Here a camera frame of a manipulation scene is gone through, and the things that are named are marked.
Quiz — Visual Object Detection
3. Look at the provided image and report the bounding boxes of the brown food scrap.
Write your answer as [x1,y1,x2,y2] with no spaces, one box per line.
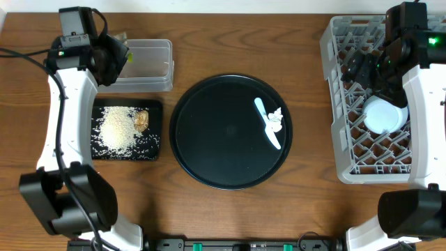
[134,110,149,132]

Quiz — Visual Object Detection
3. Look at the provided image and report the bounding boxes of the foil wrapper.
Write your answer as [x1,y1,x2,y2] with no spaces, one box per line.
[114,32,128,44]

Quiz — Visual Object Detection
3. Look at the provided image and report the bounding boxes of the white light-blue bowl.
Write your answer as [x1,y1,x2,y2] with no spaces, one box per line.
[362,96,408,134]

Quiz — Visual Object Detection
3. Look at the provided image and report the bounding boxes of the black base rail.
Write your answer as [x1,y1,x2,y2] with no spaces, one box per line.
[143,237,342,251]

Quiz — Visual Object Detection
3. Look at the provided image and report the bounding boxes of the grey dishwasher rack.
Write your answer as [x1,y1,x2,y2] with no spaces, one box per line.
[320,15,445,189]

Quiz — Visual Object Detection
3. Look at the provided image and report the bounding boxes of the scattered rice grains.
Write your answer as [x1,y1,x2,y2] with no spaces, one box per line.
[91,106,160,160]

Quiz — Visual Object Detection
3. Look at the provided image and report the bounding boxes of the white tissue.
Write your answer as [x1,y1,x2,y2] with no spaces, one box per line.
[268,107,283,132]

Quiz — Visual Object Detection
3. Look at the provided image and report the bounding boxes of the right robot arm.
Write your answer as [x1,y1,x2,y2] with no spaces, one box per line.
[342,1,445,250]

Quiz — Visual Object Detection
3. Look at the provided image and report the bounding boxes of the black rectangular tray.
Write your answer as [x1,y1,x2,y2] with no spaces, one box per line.
[92,98,163,142]

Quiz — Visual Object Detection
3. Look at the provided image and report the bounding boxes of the clear plastic bin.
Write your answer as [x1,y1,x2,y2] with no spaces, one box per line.
[98,39,174,93]

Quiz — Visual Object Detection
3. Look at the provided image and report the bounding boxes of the light blue plastic spoon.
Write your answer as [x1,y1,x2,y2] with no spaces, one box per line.
[254,98,282,150]

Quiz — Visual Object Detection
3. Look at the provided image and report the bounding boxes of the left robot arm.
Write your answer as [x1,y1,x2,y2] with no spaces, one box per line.
[19,32,144,250]

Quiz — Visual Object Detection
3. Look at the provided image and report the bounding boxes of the round black serving tray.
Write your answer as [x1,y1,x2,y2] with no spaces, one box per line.
[169,74,293,190]

